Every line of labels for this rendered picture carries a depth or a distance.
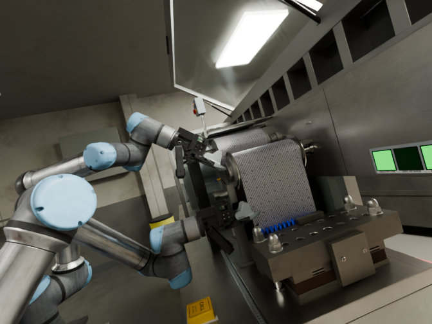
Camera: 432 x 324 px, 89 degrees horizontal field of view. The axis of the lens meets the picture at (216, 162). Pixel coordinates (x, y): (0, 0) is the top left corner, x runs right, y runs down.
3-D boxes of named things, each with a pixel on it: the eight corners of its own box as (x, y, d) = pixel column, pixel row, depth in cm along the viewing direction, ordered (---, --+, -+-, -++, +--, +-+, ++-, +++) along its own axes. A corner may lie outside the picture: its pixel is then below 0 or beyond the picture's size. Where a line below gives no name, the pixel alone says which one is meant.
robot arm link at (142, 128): (130, 131, 80) (138, 109, 78) (158, 144, 81) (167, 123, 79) (121, 134, 72) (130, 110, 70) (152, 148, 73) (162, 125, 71)
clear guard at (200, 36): (174, 85, 167) (174, 84, 167) (234, 110, 174) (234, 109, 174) (167, -61, 63) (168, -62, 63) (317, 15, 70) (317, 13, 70)
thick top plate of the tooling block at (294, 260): (252, 258, 70) (247, 240, 70) (357, 220, 77) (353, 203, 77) (274, 283, 54) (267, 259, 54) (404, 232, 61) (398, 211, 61)
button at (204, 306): (188, 312, 63) (186, 304, 63) (211, 303, 65) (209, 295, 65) (189, 329, 56) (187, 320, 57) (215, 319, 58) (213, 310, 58)
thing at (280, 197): (256, 235, 75) (242, 182, 75) (316, 214, 79) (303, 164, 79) (257, 235, 74) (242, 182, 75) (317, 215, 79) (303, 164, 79)
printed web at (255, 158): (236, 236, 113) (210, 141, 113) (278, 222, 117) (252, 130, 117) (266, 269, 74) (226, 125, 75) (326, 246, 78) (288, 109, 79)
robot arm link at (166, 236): (156, 251, 73) (150, 226, 73) (188, 240, 75) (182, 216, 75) (153, 260, 65) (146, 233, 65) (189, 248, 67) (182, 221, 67)
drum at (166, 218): (181, 246, 407) (171, 211, 408) (184, 252, 367) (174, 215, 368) (157, 254, 394) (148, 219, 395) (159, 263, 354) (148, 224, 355)
